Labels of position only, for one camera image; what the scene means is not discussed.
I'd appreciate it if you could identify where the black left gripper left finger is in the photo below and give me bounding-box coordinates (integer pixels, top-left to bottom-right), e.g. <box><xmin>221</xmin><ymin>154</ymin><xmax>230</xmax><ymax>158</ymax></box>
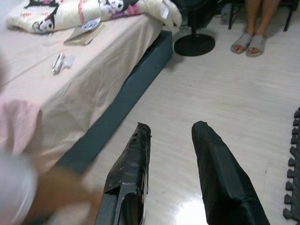
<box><xmin>95</xmin><ymin>121</ymin><xmax>153</xmax><ymax>225</ymax></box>

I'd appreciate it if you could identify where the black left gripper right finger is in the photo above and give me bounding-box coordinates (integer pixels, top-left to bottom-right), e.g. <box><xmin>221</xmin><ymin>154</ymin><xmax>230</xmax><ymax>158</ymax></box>
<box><xmin>191</xmin><ymin>120</ymin><xmax>270</xmax><ymax>225</ymax></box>

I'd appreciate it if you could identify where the small white wrapper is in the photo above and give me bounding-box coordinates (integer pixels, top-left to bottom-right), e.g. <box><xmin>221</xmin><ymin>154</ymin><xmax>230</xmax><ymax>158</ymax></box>
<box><xmin>52</xmin><ymin>52</ymin><xmax>65</xmax><ymax>75</ymax></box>

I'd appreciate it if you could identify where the blue and white book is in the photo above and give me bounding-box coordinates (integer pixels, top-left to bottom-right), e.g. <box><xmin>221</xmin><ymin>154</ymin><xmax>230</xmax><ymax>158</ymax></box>
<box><xmin>63</xmin><ymin>17</ymin><xmax>106</xmax><ymax>46</ymax></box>

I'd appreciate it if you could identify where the black foam puzzle mat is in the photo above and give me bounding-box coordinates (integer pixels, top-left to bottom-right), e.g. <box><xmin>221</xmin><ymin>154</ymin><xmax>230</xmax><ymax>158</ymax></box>
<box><xmin>282</xmin><ymin>106</ymin><xmax>300</xmax><ymax>222</ymax></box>

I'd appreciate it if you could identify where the mattress with cream sheet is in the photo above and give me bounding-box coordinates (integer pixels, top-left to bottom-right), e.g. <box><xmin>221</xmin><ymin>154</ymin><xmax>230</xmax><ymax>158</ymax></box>
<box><xmin>0</xmin><ymin>14</ymin><xmax>165</xmax><ymax>174</ymax></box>

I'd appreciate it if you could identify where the crumpled white tissue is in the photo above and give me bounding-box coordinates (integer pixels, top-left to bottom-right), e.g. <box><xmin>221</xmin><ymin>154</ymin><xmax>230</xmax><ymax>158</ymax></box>
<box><xmin>62</xmin><ymin>54</ymin><xmax>76</xmax><ymax>70</ymax></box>

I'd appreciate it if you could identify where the grey open-toe slipper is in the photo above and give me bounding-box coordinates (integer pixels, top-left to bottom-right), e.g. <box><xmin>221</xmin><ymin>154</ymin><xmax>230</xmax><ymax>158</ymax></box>
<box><xmin>245</xmin><ymin>35</ymin><xmax>267</xmax><ymax>58</ymax></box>
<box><xmin>231</xmin><ymin>33</ymin><xmax>254</xmax><ymax>55</ymax></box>

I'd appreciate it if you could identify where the black chair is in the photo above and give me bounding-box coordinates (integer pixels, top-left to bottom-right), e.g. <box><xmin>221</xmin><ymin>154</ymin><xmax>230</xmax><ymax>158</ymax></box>
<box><xmin>228</xmin><ymin>0</ymin><xmax>295</xmax><ymax>32</ymax></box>

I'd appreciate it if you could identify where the person's right leg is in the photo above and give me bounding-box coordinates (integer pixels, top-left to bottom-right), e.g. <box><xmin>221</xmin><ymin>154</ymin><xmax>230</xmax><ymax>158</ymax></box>
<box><xmin>245</xmin><ymin>0</ymin><xmax>264</xmax><ymax>36</ymax></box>

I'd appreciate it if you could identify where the person's leg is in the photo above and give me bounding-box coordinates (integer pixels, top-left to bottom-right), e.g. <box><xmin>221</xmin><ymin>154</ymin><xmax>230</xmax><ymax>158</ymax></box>
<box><xmin>245</xmin><ymin>0</ymin><xmax>264</xmax><ymax>36</ymax></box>
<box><xmin>256</xmin><ymin>0</ymin><xmax>283</xmax><ymax>37</ymax></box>

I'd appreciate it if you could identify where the person's left leg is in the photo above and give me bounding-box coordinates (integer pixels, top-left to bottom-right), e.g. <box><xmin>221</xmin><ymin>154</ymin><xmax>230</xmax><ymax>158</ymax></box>
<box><xmin>256</xmin><ymin>0</ymin><xmax>283</xmax><ymax>37</ymax></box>

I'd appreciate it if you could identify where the cream cartoon print blanket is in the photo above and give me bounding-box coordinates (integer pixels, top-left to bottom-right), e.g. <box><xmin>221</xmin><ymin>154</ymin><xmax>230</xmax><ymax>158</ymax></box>
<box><xmin>6</xmin><ymin>0</ymin><xmax>183</xmax><ymax>35</ymax></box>

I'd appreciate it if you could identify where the teal upholstered bed frame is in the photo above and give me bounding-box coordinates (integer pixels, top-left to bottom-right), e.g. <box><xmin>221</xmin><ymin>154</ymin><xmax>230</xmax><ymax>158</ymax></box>
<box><xmin>57</xmin><ymin>29</ymin><xmax>174</xmax><ymax>175</ymax></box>

